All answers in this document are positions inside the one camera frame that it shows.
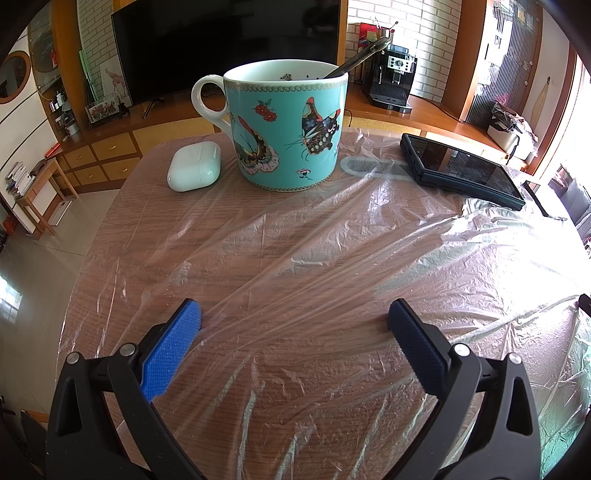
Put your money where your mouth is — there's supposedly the floral picture frame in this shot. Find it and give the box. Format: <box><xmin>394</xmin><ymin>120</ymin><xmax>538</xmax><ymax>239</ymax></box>
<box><xmin>85</xmin><ymin>92</ymin><xmax>122</xmax><ymax>124</ymax></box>

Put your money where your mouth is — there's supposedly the tablet in black case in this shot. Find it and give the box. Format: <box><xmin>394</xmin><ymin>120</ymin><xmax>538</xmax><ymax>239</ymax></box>
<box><xmin>400</xmin><ymin>133</ymin><xmax>527</xmax><ymax>212</ymax></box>

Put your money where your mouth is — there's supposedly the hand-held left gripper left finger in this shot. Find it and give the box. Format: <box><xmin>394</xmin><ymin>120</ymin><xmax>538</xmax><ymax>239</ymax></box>
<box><xmin>45</xmin><ymin>298</ymin><xmax>206</xmax><ymax>480</ymax></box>

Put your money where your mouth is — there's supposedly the white earbuds case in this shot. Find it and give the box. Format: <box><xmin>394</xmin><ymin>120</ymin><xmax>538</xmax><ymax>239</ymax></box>
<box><xmin>167</xmin><ymin>141</ymin><xmax>222</xmax><ymax>192</ymax></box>

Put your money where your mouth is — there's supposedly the oval wall mirror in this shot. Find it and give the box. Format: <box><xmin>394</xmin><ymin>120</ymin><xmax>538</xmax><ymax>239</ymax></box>
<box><xmin>0</xmin><ymin>51</ymin><xmax>32</xmax><ymax>103</ymax></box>

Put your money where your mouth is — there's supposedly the giraffe picture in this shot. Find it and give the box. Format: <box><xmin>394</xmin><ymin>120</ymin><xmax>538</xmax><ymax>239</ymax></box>
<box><xmin>100</xmin><ymin>60</ymin><xmax>132</xmax><ymax>104</ymax></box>

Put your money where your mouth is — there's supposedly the turquoise butterfly mug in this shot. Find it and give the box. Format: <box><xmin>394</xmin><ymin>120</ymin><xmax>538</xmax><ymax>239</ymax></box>
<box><xmin>191</xmin><ymin>59</ymin><xmax>349</xmax><ymax>190</ymax></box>

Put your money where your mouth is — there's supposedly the grey and white bag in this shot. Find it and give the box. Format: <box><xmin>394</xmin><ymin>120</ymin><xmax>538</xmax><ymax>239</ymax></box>
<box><xmin>487</xmin><ymin>102</ymin><xmax>539</xmax><ymax>160</ymax></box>

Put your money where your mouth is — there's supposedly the wooden television cabinet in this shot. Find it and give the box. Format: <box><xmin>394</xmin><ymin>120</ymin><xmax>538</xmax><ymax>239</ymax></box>
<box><xmin>46</xmin><ymin>83</ymin><xmax>541</xmax><ymax>199</ymax></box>

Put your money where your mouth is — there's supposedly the black coffee machine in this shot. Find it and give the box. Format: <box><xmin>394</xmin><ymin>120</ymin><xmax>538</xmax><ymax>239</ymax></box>
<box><xmin>365</xmin><ymin>43</ymin><xmax>419</xmax><ymax>112</ymax></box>

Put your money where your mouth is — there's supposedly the metal spoon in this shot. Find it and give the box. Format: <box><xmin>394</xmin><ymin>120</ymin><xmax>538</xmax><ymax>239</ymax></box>
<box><xmin>318</xmin><ymin>37</ymin><xmax>393</xmax><ymax>79</ymax></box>

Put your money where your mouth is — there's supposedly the white floor appliance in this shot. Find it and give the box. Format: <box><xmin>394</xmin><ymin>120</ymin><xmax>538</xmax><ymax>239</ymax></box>
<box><xmin>51</xmin><ymin>199</ymin><xmax>72</xmax><ymax>227</ymax></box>

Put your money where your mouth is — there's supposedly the small wooden side table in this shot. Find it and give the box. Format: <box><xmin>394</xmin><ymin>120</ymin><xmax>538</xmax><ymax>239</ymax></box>
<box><xmin>11</xmin><ymin>159</ymin><xmax>79</xmax><ymax>238</ymax></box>

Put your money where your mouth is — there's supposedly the wooden wall ornament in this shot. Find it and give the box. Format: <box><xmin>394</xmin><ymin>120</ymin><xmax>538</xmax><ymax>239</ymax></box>
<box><xmin>538</xmin><ymin>78</ymin><xmax>552</xmax><ymax>125</ymax></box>

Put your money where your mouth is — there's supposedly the black flat television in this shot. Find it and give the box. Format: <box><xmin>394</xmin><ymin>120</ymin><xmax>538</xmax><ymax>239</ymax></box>
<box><xmin>111</xmin><ymin>0</ymin><xmax>342</xmax><ymax>118</ymax></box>

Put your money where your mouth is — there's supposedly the grey sofa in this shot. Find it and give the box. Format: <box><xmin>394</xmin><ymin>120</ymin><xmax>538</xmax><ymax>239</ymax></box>
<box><xmin>549</xmin><ymin>161</ymin><xmax>591</xmax><ymax>227</ymax></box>

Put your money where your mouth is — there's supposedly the thin black device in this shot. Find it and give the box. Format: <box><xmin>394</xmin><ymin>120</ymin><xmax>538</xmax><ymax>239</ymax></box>
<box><xmin>522</xmin><ymin>180</ymin><xmax>568</xmax><ymax>220</ymax></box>

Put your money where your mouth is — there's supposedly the metal utensil cup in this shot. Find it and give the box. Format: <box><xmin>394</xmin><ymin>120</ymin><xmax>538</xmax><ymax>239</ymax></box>
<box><xmin>374</xmin><ymin>17</ymin><xmax>398</xmax><ymax>42</ymax></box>

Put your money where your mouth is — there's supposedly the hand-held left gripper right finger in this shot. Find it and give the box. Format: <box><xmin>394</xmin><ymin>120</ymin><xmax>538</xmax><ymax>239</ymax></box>
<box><xmin>381</xmin><ymin>298</ymin><xmax>542</xmax><ymax>480</ymax></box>

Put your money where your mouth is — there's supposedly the stack of books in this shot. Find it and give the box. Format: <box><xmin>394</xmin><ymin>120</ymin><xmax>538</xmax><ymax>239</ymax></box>
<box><xmin>4</xmin><ymin>161</ymin><xmax>35</xmax><ymax>199</ymax></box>

